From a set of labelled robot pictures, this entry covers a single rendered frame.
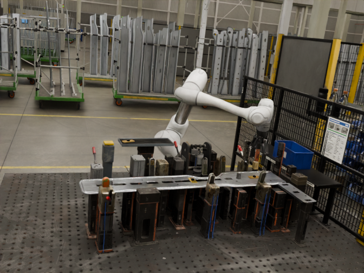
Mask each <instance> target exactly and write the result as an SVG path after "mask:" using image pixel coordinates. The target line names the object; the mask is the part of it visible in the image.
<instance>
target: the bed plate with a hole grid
mask: <svg viewBox="0 0 364 273"><path fill-rule="evenodd" d="M84 179H90V172H81V173H80V172H76V173H75V172H69V173H67V172H64V173H5V174H4V175H3V178H2V181H1V184H0V273H364V246H363V245H362V244H360V243H359V242H357V241H356V237H355V236H353V235H352V234H351V233H349V232H348V231H346V230H345V229H343V228H342V227H340V226H339V225H337V224H336V223H334V222H333V221H332V220H330V219H329V220H328V224H330V226H325V225H323V224H322V223H321V222H320V221H321V220H323V216H324V215H323V214H314V215H309V220H308V225H307V229H306V233H305V238H304V240H302V241H303V242H304V243H306V245H307V247H303V248H300V247H299V246H297V245H296V244H295V243H294V242H293V241H292V240H291V239H290V238H293V237H295V235H296V230H297V224H294V225H289V224H288V225H287V228H288V229H289V230H290V232H286V233H283V232H282V231H280V232H277V233H273V232H270V231H269V230H266V228H264V236H263V235H262V236H258V237H255V236H253V235H254V233H253V232H252V231H250V230H249V229H248V228H249V227H250V225H251V219H252V217H250V218H247V221H242V222H241V229H240V231H241V233H243V235H242V234H240V233H239V234H234V233H232V232H231V231H230V230H229V229H227V228H230V227H231V221H232V220H231V219H230V218H229V217H228V215H230V214H229V211H230V203H231V196H232V188H231V187H227V186H225V187H227V188H228V189H229V190H230V195H229V197H230V198H229V205H228V210H227V218H226V220H222V219H221V218H220V216H219V219H218V221H219V224H215V225H214V232H213V235H214V236H215V238H214V239H204V237H202V236H201V235H200V234H199V233H198V231H199V230H200V229H201V226H200V224H199V223H198V222H197V221H196V219H195V214H196V211H192V216H191V221H192V223H193V224H194V225H191V226H186V225H185V223H184V222H183V226H184V227H185V228H186V229H185V230H176V229H175V227H174V226H173V224H172V223H171V221H170V220H169V218H168V217H171V213H172V212H170V211H169V210H165V218H164V222H165V223H166V225H167V226H168V228H169V229H167V230H157V231H155V235H156V236H157V238H158V239H159V241H160V244H153V245H143V246H134V247H132V246H130V244H129V241H128V239H127V238H130V237H134V235H128V236H124V234H123V232H122V230H121V227H120V225H119V221H121V212H122V196H123V193H115V206H114V211H115V213H113V228H114V231H115V233H114V234H113V240H112V243H113V246H112V248H113V251H114V252H104V253H102V254H101V253H100V254H99V255H98V254H97V252H98V249H97V247H96V246H95V245H96V243H95V241H96V239H88V235H87V231H86V227H85V224H87V222H88V196H89V195H88V194H83V193H81V190H80V186H79V182H80V181H81V180H84Z"/></svg>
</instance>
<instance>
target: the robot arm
mask: <svg viewBox="0 0 364 273"><path fill-rule="evenodd" d="M206 82H207V74H206V72H205V71H203V70H202V69H196V70H194V71H193V72H191V74H190V75H189V76H188V78H187V79H186V81H185V83H184V85H183V86H182V87H179V88H177V89H176V90H175V97H176V98H177V99H178V100H179V101H181V103H180V106H179V108H178V111H177V113H176V114H175V115H174V116H172V118H171V120H170V122H169V124H168V126H167V128H166V130H165V131H160V132H158V133H157V134H156V135H155V137H154V138H169V139H170V140H171V141H172V142H173V143H174V141H176V142H177V145H178V151H179V153H180V155H181V146H180V140H181V139H182V137H183V136H184V134H185V132H186V130H187V128H188V125H189V121H188V119H187V118H188V117H189V114H190V111H191V109H192V107H193V105H197V106H213V107H217V108H220V109H223V110H225V111H227V112H230V113H232V114H235V115H238V116H241V117H243V118H245V119H246V120H247V122H249V123H251V124H253V125H255V126H256V134H254V136H253V139H252V141H251V143H250V146H251V153H250V157H254V155H255V148H256V147H255V146H256V145H257V144H258V143H259V144H260V145H261V147H262V151H263V154H262V157H261V164H265V159H266V155H267V154H269V150H268V140H266V139H265V137H266V136H267V133H268V130H269V127H270V121H271V119H272V116H273V112H274V103H273V101H272V100H270V99H261V100H260V102H259V104H258V107H254V106H251V107H249V108H241V107H237V106H235V105H233V104H231V103H228V102H226V101H224V100H222V99H219V98H216V97H213V96H211V95H208V94H205V93H203V92H202V91H203V89H204V87H205V85H206ZM157 148H158V150H159V151H160V152H161V153H162V154H163V155H166V154H171V155H173V156H174V157H178V156H177V154H178V153H177V150H176V148H175V146H157Z"/></svg>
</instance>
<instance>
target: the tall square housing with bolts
mask: <svg viewBox="0 0 364 273"><path fill-rule="evenodd" d="M144 170H145V158H144V157H143V156H142V155H131V160H130V168H129V171H130V177H144ZM131 184H132V185H139V184H142V183H131Z"/></svg>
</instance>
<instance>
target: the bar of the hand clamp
mask: <svg viewBox="0 0 364 273"><path fill-rule="evenodd" d="M250 143H251V142H250V141H249V140H244V149H243V160H244V165H245V159H246V161H247V163H246V164H247V165H248V162H249V147H250Z"/></svg>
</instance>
